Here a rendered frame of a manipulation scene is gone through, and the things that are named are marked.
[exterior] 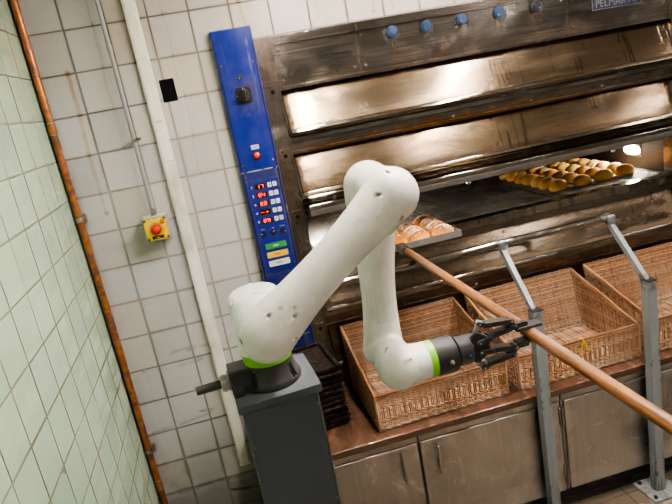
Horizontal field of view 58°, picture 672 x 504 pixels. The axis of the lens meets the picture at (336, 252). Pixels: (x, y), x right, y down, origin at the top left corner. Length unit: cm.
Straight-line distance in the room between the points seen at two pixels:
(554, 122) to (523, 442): 140
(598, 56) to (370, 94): 106
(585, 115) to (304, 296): 203
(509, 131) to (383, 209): 163
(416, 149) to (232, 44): 88
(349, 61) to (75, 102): 108
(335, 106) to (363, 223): 134
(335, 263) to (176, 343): 152
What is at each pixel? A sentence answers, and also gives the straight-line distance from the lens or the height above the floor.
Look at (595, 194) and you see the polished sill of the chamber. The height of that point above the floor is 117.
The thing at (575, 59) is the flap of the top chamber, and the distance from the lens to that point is 300.
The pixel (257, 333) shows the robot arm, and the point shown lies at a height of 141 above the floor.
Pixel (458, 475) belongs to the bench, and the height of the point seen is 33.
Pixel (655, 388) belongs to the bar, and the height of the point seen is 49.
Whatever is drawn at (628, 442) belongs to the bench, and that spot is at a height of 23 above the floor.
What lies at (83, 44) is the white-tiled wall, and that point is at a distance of 256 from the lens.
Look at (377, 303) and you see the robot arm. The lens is 152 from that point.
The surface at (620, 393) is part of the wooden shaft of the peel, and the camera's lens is 134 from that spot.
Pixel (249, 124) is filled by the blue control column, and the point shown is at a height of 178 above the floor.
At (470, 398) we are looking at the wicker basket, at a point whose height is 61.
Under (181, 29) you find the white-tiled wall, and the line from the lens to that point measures 253.
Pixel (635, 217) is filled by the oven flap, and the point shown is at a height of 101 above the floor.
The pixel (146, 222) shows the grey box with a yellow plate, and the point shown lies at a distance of 249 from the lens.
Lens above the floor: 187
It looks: 15 degrees down
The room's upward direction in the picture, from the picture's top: 11 degrees counter-clockwise
